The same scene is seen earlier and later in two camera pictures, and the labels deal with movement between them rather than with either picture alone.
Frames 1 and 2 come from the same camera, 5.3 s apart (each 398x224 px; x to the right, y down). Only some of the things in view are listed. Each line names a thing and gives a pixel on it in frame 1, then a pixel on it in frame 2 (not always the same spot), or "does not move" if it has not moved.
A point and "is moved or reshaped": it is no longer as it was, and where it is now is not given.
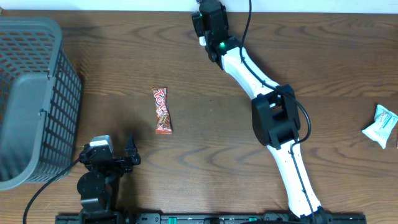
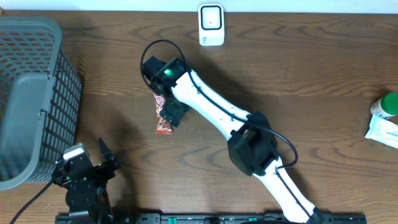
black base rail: [330, 218] does not move
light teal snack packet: [385, 121] is moved or reshaped
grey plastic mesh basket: [41, 99] does not move
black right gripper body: [198, 25] → [171, 107]
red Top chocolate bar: [163, 121] does not move
